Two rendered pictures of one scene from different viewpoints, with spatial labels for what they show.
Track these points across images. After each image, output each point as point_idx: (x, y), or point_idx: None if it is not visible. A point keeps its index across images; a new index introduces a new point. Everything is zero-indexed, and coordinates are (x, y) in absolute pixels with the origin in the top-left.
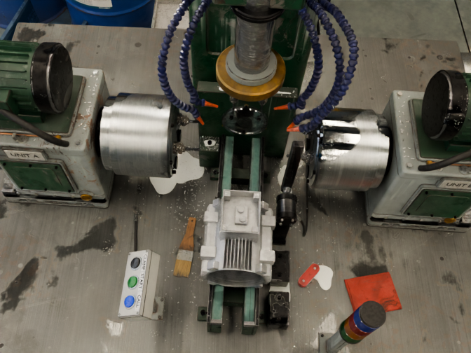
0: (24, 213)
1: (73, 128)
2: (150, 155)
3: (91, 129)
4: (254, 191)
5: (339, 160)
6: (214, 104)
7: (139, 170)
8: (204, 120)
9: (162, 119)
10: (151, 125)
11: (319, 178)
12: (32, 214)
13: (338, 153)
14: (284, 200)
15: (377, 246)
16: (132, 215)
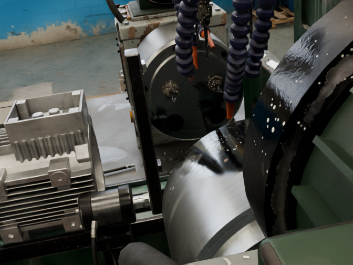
0: (121, 115)
1: (143, 20)
2: None
3: (151, 29)
4: (80, 106)
5: (185, 182)
6: (211, 41)
7: None
8: (247, 114)
9: (174, 37)
10: (165, 38)
11: (162, 203)
12: (121, 119)
13: (196, 169)
14: (113, 189)
15: None
16: (134, 164)
